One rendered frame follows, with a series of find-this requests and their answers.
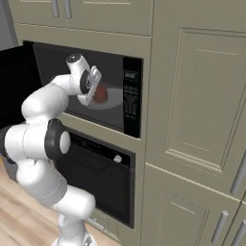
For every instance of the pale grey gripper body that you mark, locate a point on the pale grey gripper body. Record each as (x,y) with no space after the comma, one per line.
(94,78)

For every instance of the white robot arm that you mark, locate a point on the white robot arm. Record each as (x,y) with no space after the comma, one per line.
(38,141)

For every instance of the red round food item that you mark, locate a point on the red round food item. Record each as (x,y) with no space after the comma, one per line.
(102,93)

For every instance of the grey microwave turntable plate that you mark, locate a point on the grey microwave turntable plate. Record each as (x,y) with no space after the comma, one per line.
(112,96)

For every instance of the black built-in microwave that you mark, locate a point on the black built-in microwave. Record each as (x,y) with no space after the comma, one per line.
(132,96)

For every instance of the black microwave door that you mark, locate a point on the black microwave door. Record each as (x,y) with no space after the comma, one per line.
(14,86)

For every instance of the tall beige cupboard door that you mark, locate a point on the tall beige cupboard door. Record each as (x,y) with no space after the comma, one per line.
(198,96)

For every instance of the white oven knob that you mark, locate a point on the white oven knob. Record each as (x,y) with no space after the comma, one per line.
(117,158)

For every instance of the black built-in oven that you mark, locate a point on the black built-in oven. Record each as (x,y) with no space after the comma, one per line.
(102,182)

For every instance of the beige drawer front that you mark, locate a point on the beige drawer front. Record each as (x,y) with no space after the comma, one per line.
(126,232)

